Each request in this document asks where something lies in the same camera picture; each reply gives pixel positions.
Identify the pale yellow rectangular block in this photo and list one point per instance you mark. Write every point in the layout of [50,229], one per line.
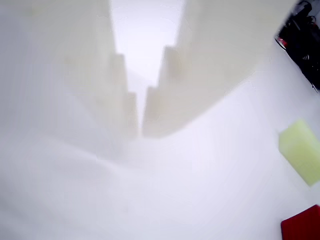
[301,152]

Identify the red studded cube block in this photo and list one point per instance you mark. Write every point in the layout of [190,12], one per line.
[305,225]

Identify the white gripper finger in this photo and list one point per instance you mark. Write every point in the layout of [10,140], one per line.
[212,50]
[75,75]

